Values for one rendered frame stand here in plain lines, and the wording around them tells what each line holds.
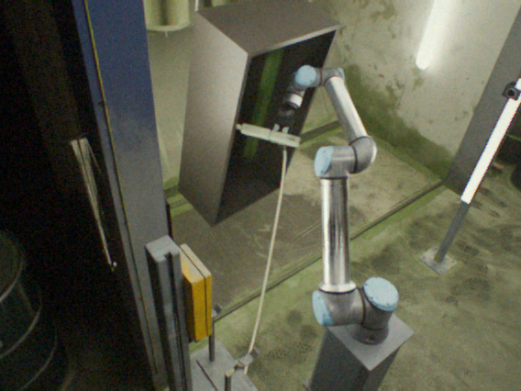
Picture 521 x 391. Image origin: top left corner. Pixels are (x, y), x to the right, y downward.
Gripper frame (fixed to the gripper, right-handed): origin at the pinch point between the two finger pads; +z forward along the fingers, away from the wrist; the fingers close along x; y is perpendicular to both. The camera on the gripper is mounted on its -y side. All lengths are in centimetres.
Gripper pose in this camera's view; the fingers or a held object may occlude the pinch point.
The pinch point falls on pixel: (277, 139)
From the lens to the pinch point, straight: 221.0
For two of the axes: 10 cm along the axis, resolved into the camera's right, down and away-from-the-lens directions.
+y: 2.1, 1.7, 9.6
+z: -3.3, 9.4, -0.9
